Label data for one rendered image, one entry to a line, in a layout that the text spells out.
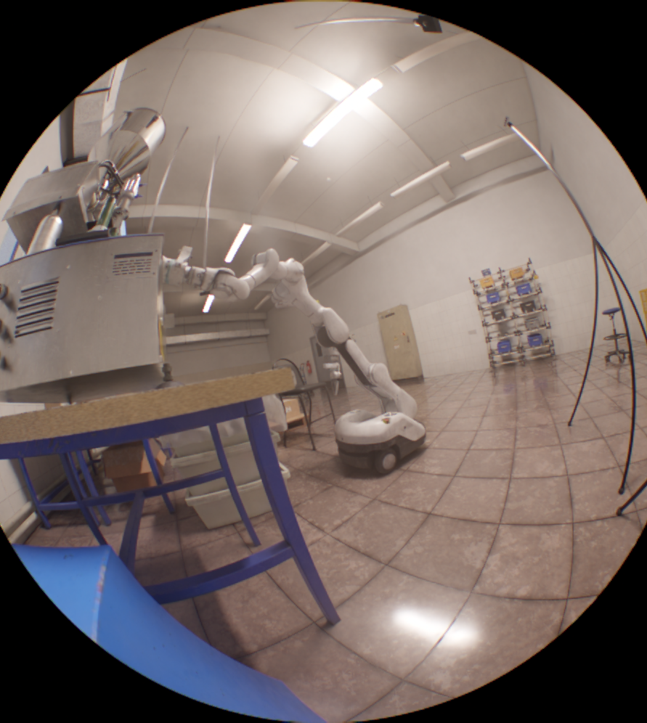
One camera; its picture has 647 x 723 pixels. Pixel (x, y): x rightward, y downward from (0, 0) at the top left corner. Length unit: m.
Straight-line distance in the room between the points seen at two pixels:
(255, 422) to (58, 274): 0.43
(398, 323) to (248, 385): 5.41
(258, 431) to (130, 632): 0.32
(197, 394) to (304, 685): 0.75
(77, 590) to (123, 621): 0.05
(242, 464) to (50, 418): 1.04
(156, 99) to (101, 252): 3.68
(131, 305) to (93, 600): 0.35
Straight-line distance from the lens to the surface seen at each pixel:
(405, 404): 1.66
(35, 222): 0.76
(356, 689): 0.74
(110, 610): 0.25
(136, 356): 0.34
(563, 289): 5.49
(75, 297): 0.41
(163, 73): 3.94
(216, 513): 1.29
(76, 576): 0.28
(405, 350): 5.50
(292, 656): 0.80
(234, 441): 1.15
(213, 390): 0.21
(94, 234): 0.46
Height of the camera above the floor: 0.74
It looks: 2 degrees up
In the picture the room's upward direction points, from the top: 12 degrees counter-clockwise
